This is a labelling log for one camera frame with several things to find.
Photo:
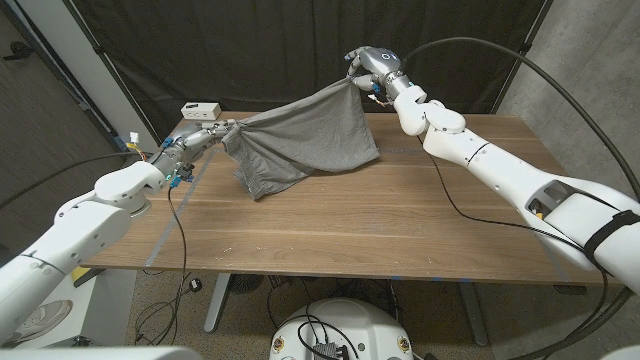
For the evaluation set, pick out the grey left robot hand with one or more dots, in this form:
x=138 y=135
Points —
x=185 y=142

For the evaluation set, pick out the black backdrop stand pole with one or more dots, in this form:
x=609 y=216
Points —
x=100 y=52
x=524 y=48

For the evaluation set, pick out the grey table leg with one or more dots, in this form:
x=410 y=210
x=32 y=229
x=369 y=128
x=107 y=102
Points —
x=472 y=315

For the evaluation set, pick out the brown wooden door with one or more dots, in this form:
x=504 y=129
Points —
x=40 y=125

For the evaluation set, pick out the black backdrop curtain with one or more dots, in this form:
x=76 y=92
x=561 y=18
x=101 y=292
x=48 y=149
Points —
x=250 y=50

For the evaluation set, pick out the white platform box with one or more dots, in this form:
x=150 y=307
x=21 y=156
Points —
x=107 y=310

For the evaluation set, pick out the white table leg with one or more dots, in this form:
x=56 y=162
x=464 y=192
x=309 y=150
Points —
x=217 y=300

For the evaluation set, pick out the white right shoulder shell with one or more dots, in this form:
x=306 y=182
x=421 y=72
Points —
x=622 y=354

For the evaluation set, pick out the white power strip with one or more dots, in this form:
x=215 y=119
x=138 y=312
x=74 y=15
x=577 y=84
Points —
x=200 y=111

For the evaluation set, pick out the small black fan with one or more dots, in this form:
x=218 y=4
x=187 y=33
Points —
x=245 y=283

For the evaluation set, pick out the white left shoulder shell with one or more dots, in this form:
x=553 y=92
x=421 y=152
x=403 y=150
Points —
x=100 y=354

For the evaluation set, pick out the yellow and black shoe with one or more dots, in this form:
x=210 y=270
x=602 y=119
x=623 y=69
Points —
x=80 y=274

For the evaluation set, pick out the white robot torso base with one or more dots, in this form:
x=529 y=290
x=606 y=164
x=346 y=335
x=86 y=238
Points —
x=370 y=325

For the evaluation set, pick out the grey electronics box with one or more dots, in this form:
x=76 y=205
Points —
x=330 y=351

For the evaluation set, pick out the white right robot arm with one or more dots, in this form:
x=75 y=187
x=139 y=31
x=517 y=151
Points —
x=500 y=165

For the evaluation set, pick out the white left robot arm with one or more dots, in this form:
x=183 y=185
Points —
x=75 y=225

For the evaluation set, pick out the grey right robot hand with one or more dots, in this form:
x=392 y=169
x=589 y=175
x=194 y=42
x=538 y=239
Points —
x=380 y=62

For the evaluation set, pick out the white sneaker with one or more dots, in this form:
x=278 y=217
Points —
x=45 y=317

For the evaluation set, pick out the grey fabric shorts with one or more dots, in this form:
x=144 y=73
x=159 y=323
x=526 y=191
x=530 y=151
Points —
x=310 y=135

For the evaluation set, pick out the round black plug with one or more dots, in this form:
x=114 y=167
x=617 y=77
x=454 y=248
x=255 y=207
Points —
x=195 y=285

